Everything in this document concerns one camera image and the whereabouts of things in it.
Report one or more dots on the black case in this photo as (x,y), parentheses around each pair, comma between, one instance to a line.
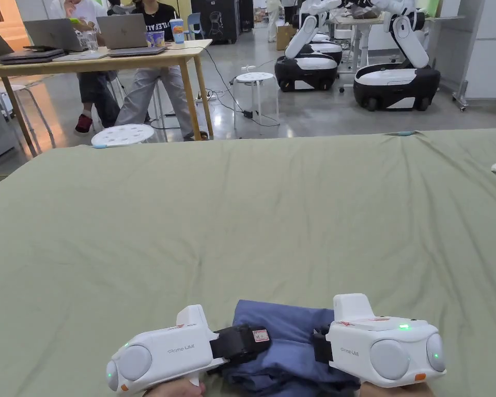
(215,20)

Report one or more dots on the light blue sheet clip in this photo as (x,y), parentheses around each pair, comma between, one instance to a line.
(403,133)

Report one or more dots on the white and black wheeled robot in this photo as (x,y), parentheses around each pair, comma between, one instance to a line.
(306,72)
(397,82)
(328,49)

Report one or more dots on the bed with pale green sheet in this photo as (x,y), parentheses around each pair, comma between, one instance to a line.
(248,215)

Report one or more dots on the dark blue garment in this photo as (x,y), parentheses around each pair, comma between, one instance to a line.
(289,351)

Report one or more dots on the brown carton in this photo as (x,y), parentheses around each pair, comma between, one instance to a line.
(285,36)

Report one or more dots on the person's left hand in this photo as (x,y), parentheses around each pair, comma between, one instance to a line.
(173,389)

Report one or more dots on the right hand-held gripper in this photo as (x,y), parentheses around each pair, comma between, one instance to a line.
(380,351)

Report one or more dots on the person's right hand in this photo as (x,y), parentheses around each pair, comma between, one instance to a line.
(397,392)

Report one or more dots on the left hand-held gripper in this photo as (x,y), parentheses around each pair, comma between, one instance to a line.
(169,351)

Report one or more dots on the white power strip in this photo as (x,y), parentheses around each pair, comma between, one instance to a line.
(204,97)

